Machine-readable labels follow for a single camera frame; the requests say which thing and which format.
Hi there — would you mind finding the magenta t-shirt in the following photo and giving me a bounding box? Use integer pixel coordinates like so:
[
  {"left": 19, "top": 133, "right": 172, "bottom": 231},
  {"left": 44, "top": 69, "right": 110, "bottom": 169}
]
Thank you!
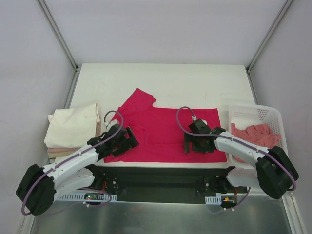
[{"left": 104, "top": 88, "right": 227, "bottom": 163}]

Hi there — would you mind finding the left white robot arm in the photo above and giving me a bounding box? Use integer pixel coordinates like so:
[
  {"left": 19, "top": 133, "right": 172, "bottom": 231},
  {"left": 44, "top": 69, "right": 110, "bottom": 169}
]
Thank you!
[{"left": 16, "top": 124, "right": 139, "bottom": 216}]

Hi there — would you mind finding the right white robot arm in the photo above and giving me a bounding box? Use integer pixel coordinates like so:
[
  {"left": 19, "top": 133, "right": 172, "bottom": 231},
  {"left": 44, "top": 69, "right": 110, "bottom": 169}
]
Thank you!
[{"left": 184, "top": 119, "right": 299, "bottom": 199}]

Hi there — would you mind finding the white plastic basket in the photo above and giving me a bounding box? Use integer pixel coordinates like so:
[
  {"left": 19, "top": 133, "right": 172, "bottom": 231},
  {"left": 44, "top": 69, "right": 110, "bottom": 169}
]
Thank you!
[{"left": 228, "top": 104, "right": 291, "bottom": 195}]

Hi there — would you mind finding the salmon pink t-shirt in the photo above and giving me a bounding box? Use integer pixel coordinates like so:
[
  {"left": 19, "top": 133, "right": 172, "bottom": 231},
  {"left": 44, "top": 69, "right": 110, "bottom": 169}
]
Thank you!
[{"left": 231, "top": 123, "right": 281, "bottom": 148}]

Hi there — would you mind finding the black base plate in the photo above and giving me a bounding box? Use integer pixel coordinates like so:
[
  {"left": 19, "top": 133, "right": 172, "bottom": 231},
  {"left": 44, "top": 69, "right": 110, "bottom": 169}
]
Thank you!
[{"left": 87, "top": 165, "right": 229, "bottom": 204}]

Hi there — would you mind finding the right white cable duct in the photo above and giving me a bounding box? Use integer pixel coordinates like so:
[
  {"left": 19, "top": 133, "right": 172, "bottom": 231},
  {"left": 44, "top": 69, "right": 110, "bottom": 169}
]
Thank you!
[{"left": 205, "top": 195, "right": 222, "bottom": 205}]

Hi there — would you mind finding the white cable duct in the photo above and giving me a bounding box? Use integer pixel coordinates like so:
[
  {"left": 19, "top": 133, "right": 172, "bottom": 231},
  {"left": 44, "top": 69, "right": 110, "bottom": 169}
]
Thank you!
[
  {"left": 205, "top": 195, "right": 222, "bottom": 205},
  {"left": 57, "top": 192, "right": 117, "bottom": 202}
]

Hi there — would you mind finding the left white cable duct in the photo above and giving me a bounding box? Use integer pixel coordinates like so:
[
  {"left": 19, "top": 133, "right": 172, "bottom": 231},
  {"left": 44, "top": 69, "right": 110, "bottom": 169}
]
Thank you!
[{"left": 57, "top": 192, "right": 117, "bottom": 202}]

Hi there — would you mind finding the left aluminium frame post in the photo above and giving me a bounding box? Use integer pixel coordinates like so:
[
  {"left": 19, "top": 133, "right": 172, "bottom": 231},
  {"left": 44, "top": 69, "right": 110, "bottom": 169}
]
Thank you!
[{"left": 38, "top": 0, "right": 81, "bottom": 71}]

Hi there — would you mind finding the aluminium frame post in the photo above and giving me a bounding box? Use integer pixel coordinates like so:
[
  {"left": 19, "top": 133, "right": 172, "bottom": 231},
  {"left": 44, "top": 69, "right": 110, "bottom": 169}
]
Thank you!
[
  {"left": 38, "top": 0, "right": 81, "bottom": 71},
  {"left": 246, "top": 0, "right": 295, "bottom": 74}
]

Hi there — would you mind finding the right aluminium frame post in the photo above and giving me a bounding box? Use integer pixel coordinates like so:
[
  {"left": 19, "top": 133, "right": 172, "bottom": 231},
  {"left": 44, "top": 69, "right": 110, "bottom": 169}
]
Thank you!
[{"left": 246, "top": 0, "right": 295, "bottom": 74}]

